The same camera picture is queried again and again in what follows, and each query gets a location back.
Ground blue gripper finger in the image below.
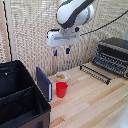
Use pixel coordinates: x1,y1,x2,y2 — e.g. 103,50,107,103
65,46,72,56
53,47,59,58

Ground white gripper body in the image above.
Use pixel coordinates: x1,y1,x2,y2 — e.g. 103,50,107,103
45,28,82,49

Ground ribbed metal oven tray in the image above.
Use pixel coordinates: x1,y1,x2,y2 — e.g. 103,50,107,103
92,51,128,76

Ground white bowl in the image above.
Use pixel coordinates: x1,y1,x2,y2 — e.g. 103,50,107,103
54,71,71,84

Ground yellow food pieces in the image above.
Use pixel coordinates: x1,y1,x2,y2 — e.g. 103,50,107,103
56,73,67,80

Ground woven beige folding screen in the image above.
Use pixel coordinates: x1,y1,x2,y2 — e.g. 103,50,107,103
0,0,128,81

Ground blue flat book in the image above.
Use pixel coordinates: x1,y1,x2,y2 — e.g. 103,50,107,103
35,66,54,103

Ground red plastic cup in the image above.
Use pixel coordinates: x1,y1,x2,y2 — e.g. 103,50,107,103
55,81,69,99

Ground thin black pole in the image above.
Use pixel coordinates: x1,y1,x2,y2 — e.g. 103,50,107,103
1,0,13,63

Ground black fabric storage box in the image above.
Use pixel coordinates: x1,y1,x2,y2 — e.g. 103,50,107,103
0,59,52,128

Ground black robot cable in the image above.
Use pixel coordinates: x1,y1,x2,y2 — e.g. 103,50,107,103
79,9,128,37

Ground black wire dish rack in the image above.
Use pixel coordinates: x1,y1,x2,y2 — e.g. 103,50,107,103
92,37,128,80

